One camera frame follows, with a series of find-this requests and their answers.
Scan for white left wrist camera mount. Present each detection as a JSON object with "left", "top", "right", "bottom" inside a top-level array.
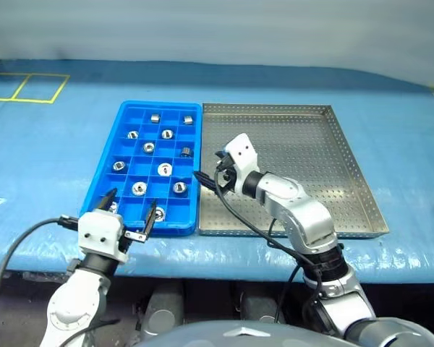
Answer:
[{"left": 77, "top": 210, "right": 129, "bottom": 264}]

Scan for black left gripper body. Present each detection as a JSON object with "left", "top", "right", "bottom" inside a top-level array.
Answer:
[{"left": 118, "top": 226, "right": 148, "bottom": 254}]

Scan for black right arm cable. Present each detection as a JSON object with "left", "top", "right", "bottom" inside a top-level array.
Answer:
[{"left": 213, "top": 168, "right": 325, "bottom": 326}]

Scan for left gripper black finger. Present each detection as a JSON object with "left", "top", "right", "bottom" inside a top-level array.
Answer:
[
  {"left": 93, "top": 187, "right": 119, "bottom": 214},
  {"left": 140, "top": 198, "right": 158, "bottom": 238}
]

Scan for grey dome with chevron emblem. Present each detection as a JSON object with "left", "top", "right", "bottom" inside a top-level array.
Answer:
[{"left": 133, "top": 320, "right": 352, "bottom": 347}]

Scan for blue compartment plastic tray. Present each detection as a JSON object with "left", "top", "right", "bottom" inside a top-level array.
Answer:
[{"left": 80, "top": 100, "right": 203, "bottom": 238}]

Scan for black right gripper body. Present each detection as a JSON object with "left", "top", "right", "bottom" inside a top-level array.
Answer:
[{"left": 215, "top": 158, "right": 242, "bottom": 194}]

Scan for grey rounded cylinder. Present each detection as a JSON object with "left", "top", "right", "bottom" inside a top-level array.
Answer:
[
  {"left": 135, "top": 283, "right": 185, "bottom": 337},
  {"left": 238, "top": 288, "right": 286, "bottom": 325}
]

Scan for blue plastic table cover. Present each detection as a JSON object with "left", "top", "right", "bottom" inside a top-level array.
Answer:
[{"left": 0, "top": 59, "right": 434, "bottom": 283}]

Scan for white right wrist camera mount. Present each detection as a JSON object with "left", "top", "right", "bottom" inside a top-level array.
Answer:
[{"left": 224, "top": 132, "right": 261, "bottom": 189}]

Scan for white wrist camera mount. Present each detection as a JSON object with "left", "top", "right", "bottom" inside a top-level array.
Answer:
[
  {"left": 77, "top": 210, "right": 129, "bottom": 264},
  {"left": 224, "top": 132, "right": 261, "bottom": 189}
]

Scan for perforated steel tray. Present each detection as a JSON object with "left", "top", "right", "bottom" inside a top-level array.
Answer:
[{"left": 197, "top": 103, "right": 390, "bottom": 239}]

